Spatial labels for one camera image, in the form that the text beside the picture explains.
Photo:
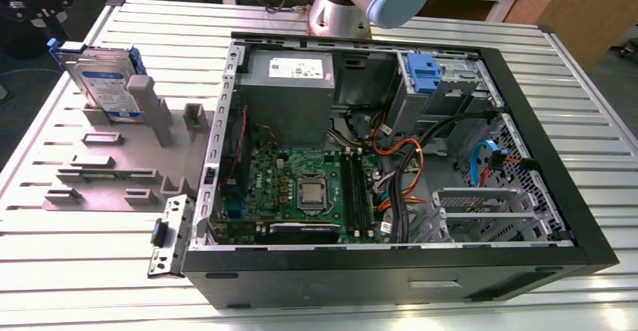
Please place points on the hard disk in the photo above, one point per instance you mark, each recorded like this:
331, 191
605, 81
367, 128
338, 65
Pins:
107, 92

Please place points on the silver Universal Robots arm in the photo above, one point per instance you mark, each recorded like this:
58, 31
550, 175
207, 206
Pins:
339, 13

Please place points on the metal disk bay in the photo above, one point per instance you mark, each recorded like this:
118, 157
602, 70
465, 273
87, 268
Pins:
489, 215

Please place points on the grey plastic parts rack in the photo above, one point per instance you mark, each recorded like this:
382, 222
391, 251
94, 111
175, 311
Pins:
139, 159

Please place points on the green RAM stick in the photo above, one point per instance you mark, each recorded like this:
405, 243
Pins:
104, 175

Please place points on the grey power supply unit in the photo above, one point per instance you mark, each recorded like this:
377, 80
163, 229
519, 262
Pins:
285, 114

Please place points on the blue VGA port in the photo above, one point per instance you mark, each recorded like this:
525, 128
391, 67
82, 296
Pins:
235, 209

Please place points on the black CPU socket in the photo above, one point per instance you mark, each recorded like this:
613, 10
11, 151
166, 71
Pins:
311, 177

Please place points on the green Dell motherboard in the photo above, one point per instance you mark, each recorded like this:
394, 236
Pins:
326, 166

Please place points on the silver CPU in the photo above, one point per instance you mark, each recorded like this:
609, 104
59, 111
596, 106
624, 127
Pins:
311, 192

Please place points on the blue plastic drive latch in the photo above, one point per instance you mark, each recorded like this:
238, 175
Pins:
423, 73

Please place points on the RAM slot with white clips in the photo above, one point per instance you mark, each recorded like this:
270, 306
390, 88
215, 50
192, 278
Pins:
363, 192
351, 192

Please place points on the black graphics card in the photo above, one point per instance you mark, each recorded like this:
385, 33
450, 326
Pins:
299, 235

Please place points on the metal optical drive cage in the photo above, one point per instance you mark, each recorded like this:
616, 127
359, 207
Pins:
423, 110

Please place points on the black open PC case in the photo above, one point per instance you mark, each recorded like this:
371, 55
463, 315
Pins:
349, 282

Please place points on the brown wooden cabinet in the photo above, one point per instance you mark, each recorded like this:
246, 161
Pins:
588, 9

